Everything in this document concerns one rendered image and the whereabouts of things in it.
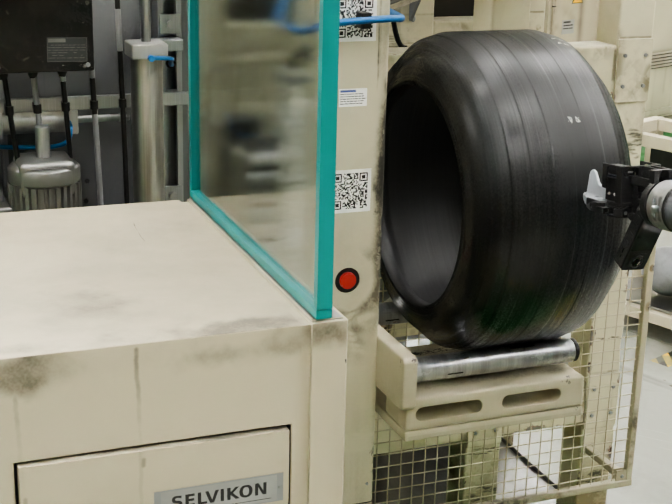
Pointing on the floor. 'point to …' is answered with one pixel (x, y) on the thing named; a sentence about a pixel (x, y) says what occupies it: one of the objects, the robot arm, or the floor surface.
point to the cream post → (361, 248)
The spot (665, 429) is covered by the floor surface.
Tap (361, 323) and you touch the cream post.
